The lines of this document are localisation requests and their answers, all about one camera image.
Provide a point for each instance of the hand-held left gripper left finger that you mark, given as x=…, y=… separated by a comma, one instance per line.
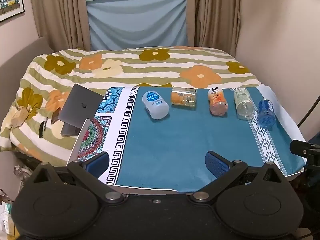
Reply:
x=98, y=163

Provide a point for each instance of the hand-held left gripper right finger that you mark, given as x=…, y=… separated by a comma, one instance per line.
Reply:
x=215, y=166

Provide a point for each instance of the clear suction cup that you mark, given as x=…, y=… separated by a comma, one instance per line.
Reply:
x=21, y=172

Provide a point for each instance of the blue patterned table mat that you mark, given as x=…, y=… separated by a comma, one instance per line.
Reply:
x=175, y=135

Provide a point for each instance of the grey laptop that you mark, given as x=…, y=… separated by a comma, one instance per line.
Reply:
x=81, y=105

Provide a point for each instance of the dark smartphone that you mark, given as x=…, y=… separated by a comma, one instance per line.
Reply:
x=56, y=115

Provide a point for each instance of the orange plastic drink bottle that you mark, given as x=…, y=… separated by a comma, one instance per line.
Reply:
x=218, y=102

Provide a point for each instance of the clear bottle with green label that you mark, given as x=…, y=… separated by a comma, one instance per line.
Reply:
x=243, y=102

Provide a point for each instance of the blue plastic bottle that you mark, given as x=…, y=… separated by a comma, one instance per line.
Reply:
x=266, y=113

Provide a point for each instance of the glass jar with orange label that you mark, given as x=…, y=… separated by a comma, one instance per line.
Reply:
x=183, y=97

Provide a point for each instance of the white bottle with blue label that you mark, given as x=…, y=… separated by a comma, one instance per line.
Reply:
x=155, y=105

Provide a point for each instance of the beige tag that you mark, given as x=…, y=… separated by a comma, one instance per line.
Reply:
x=21, y=116

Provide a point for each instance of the floral striped blanket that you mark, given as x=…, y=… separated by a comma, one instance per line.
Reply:
x=150, y=65

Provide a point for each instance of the light blue cloth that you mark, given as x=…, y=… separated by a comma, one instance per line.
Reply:
x=137, y=22

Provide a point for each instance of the beige curtain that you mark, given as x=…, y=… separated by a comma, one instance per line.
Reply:
x=212, y=12
x=60, y=12

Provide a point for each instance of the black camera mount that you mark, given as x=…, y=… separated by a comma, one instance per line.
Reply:
x=308, y=152

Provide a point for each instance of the grey upholstered bed frame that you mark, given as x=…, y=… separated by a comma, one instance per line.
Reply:
x=17, y=62

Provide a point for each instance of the framed wall poster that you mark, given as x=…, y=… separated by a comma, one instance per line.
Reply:
x=10, y=0

